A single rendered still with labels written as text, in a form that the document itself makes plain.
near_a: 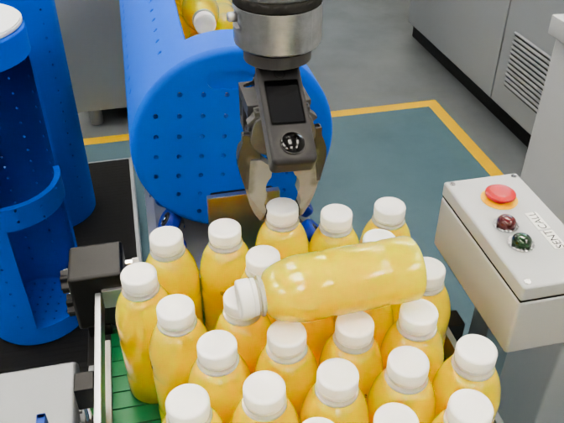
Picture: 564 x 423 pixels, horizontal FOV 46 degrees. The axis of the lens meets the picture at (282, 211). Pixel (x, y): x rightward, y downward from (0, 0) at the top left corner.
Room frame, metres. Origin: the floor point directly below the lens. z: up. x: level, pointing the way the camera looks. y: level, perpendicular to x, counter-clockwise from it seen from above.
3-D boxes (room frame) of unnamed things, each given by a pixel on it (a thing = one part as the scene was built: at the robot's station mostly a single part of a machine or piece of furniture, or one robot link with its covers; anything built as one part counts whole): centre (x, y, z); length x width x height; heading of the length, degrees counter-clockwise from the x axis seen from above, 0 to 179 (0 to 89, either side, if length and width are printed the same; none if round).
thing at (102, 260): (0.65, 0.24, 0.95); 0.10 x 0.07 x 0.10; 103
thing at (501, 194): (0.65, -0.26, 1.11); 0.04 x 0.04 x 0.01
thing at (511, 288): (0.60, -0.27, 1.05); 0.20 x 0.10 x 0.10; 13
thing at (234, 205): (0.74, 0.05, 0.99); 0.10 x 0.02 x 0.12; 103
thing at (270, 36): (0.65, 0.01, 1.32); 0.10 x 0.09 x 0.05; 102
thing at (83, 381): (0.47, 0.22, 0.94); 0.03 x 0.02 x 0.08; 13
